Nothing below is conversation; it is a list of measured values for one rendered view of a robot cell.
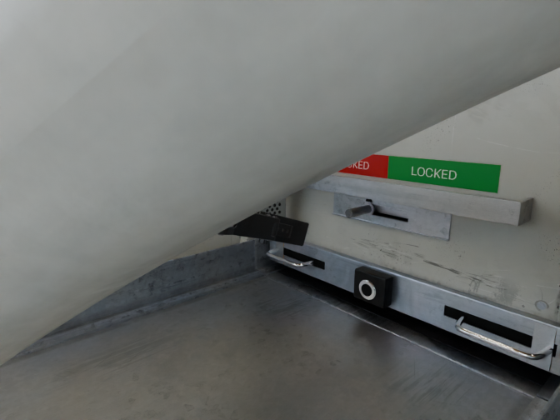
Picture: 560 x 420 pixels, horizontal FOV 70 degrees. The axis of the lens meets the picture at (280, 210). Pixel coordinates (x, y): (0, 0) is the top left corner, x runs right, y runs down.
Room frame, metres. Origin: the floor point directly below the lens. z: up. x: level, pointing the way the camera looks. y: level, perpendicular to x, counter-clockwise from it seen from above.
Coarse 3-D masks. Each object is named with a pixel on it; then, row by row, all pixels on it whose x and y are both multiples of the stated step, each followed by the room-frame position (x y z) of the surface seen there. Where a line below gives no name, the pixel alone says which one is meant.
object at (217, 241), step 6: (216, 234) 0.84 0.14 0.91; (210, 240) 0.83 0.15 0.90; (216, 240) 0.84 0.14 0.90; (222, 240) 0.84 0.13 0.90; (228, 240) 0.85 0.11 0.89; (234, 240) 0.83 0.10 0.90; (198, 246) 0.82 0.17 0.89; (204, 246) 0.83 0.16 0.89; (210, 246) 0.83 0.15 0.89; (216, 246) 0.84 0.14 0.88; (222, 246) 0.84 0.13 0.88; (186, 252) 0.81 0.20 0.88; (192, 252) 0.82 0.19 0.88; (198, 252) 0.82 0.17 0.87; (174, 258) 0.80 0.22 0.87
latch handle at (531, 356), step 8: (464, 320) 0.49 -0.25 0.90; (456, 328) 0.47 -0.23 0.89; (464, 328) 0.46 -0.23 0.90; (472, 336) 0.45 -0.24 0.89; (480, 336) 0.45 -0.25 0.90; (496, 344) 0.43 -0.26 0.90; (504, 344) 0.43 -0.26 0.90; (512, 352) 0.42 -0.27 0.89; (520, 352) 0.41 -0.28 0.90; (528, 352) 0.41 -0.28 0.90; (536, 352) 0.41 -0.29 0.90; (544, 352) 0.41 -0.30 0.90
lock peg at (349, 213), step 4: (368, 200) 0.63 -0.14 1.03; (364, 204) 0.64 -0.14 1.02; (368, 204) 0.63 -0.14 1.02; (372, 204) 0.64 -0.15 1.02; (352, 208) 0.60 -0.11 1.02; (356, 208) 0.61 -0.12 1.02; (360, 208) 0.61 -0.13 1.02; (364, 208) 0.62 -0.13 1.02; (368, 208) 0.62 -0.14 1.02; (372, 208) 0.63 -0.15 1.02; (348, 212) 0.60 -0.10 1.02; (352, 212) 0.60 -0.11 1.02; (356, 212) 0.60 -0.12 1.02; (360, 212) 0.61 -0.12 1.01; (364, 212) 0.62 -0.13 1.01; (368, 212) 0.63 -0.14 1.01; (372, 212) 0.63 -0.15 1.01; (348, 216) 0.60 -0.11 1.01; (352, 216) 0.60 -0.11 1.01; (356, 216) 0.60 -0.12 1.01
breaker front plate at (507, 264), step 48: (528, 96) 0.48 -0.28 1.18; (432, 144) 0.56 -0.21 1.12; (480, 144) 0.51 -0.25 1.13; (528, 144) 0.47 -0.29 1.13; (480, 192) 0.51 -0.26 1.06; (528, 192) 0.47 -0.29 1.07; (336, 240) 0.69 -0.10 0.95; (384, 240) 0.61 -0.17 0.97; (432, 240) 0.55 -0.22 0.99; (480, 240) 0.50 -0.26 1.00; (528, 240) 0.46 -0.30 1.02; (480, 288) 0.50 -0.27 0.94; (528, 288) 0.46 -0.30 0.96
